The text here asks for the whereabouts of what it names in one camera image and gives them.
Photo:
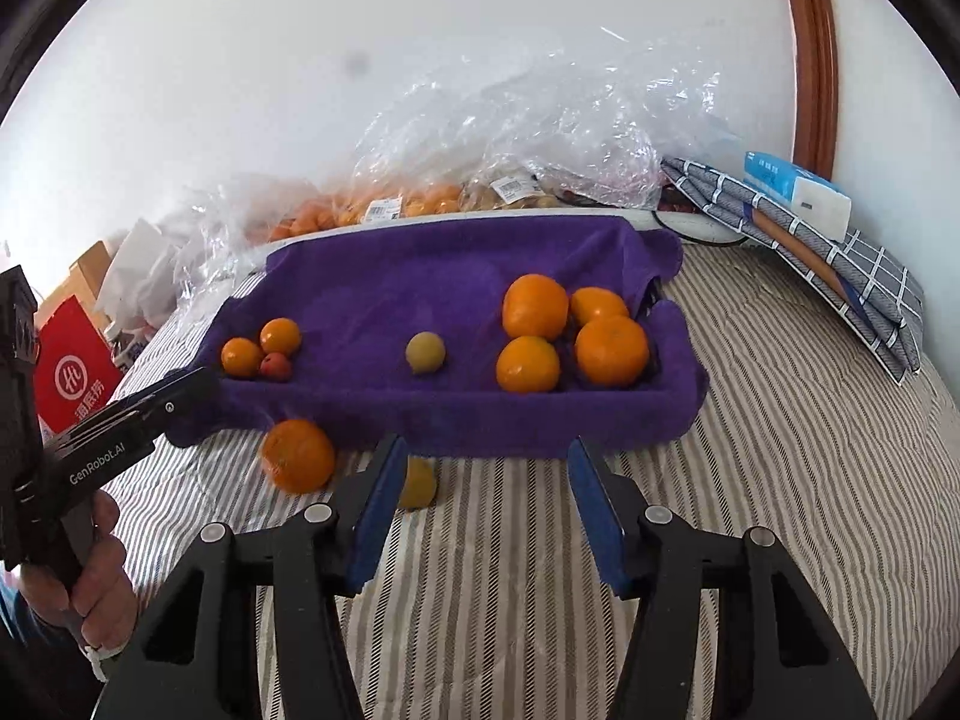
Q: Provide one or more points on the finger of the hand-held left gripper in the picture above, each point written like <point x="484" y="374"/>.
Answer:
<point x="187" y="394"/>

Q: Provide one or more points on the clear bag of brown fruit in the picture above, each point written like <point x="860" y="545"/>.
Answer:
<point x="510" y="195"/>

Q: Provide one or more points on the blue tissue pack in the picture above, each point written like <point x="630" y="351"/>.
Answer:
<point x="799" y="191"/>

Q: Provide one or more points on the purple towel-covered tray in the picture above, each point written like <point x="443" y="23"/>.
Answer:
<point x="450" y="292"/>

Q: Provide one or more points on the clear plastic wrap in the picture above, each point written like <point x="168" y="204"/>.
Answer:
<point x="217" y="232"/>

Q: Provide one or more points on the white tray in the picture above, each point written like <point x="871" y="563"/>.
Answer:
<point x="450" y="219"/>

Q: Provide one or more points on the large orange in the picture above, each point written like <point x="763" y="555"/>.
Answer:
<point x="298" y="456"/>
<point x="528" y="364"/>
<point x="611" y="351"/>
<point x="535" y="306"/>
<point x="598" y="304"/>

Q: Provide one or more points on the brown wooden door frame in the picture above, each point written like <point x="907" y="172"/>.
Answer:
<point x="814" y="52"/>

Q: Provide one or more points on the clear bag of oranges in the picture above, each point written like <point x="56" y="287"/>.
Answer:
<point x="375" y="206"/>

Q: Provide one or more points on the greenish round fruit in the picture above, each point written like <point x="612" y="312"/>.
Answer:
<point x="420" y="484"/>
<point x="425" y="352"/>

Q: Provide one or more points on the small orange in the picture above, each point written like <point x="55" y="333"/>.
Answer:
<point x="242" y="357"/>
<point x="280" y="337"/>

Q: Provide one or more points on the folded checked cloth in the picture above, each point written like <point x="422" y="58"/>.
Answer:
<point x="862" y="285"/>

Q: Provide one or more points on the small red fruit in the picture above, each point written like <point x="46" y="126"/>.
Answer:
<point x="275" y="366"/>

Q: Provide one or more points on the person's left hand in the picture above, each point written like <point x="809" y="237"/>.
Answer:
<point x="105" y="592"/>

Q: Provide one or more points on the striped bed sheet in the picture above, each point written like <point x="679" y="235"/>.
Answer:
<point x="750" y="427"/>

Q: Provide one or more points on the white plastic bag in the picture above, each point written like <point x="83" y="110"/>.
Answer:
<point x="135" y="270"/>

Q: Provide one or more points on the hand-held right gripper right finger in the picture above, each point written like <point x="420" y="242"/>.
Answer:
<point x="600" y="525"/>

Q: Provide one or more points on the brown cardboard box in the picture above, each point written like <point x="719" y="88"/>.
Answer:
<point x="82" y="266"/>

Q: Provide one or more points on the crumpled clear plastic bag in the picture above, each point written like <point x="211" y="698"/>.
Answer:
<point x="525" y="127"/>

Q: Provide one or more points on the red paper bag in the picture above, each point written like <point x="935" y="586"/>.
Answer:
<point x="75" y="375"/>

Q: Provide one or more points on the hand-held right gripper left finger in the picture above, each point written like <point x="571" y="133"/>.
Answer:
<point x="375" y="525"/>

